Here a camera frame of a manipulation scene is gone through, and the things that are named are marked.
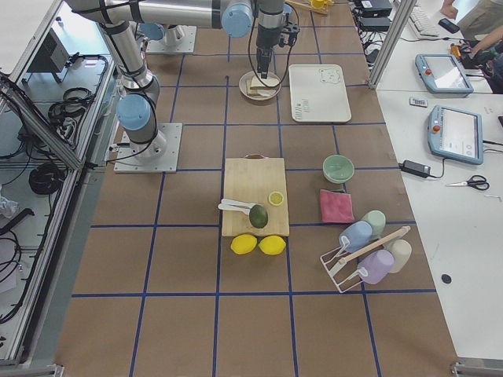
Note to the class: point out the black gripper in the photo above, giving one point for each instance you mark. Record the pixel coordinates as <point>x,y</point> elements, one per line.
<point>266,34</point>

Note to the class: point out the bread slice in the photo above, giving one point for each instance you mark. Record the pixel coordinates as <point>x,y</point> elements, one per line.
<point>267,83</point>
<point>258,92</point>

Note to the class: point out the beige round plate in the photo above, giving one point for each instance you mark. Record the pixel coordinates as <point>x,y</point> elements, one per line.
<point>242,86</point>

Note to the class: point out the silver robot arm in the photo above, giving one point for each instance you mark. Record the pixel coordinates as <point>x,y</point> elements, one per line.
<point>167,35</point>
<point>136,111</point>

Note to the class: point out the wooden mug rack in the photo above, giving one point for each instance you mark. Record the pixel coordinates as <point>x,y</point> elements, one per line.
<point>304,4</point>

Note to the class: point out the cream bear tray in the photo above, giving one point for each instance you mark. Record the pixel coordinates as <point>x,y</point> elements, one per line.
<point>318,94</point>

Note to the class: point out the yellow mug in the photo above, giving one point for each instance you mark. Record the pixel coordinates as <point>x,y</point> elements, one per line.
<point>321,6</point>

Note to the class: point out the wooden cutting board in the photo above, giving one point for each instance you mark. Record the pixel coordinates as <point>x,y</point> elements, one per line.
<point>252,180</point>

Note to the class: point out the light green bowl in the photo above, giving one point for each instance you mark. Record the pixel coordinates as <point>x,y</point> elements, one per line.
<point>338,169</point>

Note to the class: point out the lemon slice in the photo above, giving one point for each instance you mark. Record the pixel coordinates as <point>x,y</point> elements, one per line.
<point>276,198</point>

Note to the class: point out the white plastic spoon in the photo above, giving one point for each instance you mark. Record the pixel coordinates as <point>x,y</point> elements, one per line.
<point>228,207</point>

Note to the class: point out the avocado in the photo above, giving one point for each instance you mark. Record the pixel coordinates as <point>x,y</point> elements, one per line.
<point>258,216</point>

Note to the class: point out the pink cloth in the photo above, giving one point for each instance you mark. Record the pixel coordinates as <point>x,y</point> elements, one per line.
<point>336,207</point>

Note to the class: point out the teach pendant far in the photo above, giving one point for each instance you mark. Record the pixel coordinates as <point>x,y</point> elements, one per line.
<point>442,74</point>

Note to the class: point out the teach pendant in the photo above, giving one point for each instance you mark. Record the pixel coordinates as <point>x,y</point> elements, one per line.
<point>442,74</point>
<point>455,134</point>

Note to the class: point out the whole yellow lemon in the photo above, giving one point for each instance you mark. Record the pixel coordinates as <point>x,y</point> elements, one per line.
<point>243,244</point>

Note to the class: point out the black power adapter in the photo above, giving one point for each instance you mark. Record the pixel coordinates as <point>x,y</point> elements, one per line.
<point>417,169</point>

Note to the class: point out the green cup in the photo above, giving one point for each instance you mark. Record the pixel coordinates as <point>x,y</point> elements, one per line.
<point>377,221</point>

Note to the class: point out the blue cup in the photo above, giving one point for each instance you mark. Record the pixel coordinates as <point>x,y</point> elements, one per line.
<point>355,236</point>

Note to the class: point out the teach pendant near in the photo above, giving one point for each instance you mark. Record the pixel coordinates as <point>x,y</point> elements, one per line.
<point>455,134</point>

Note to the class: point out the purple cup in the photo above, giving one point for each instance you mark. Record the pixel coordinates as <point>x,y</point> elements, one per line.
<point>375,266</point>

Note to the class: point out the cream cup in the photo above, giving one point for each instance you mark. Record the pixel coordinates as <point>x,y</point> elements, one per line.
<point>401,250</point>

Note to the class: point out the scissors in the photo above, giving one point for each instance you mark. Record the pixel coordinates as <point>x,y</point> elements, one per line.
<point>477,182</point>

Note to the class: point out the white wire cup rack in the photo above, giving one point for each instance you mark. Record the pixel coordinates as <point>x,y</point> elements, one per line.
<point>341,267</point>

